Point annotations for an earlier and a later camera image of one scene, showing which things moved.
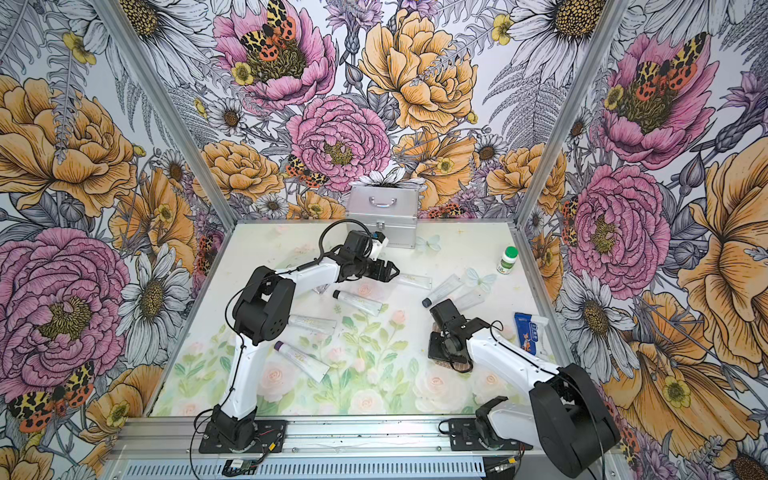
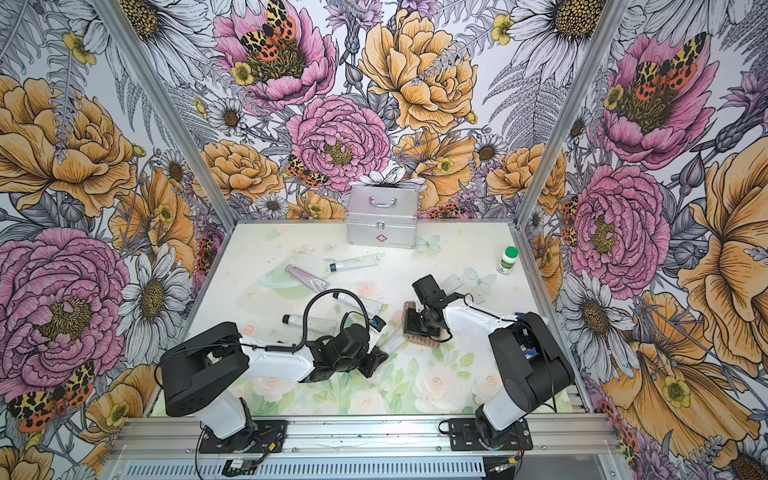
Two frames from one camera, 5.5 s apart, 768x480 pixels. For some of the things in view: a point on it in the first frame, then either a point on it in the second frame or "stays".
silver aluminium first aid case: (391, 210) stays
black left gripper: (385, 277) to (372, 362)
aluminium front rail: (308, 437) stays
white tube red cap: (468, 298) stays
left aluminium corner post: (191, 150) stays
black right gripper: (434, 351) to (411, 324)
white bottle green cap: (508, 260) stays
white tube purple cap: (415, 280) to (393, 342)
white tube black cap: (361, 303) stays
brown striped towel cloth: (462, 366) to (421, 340)
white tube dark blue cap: (444, 291) stays
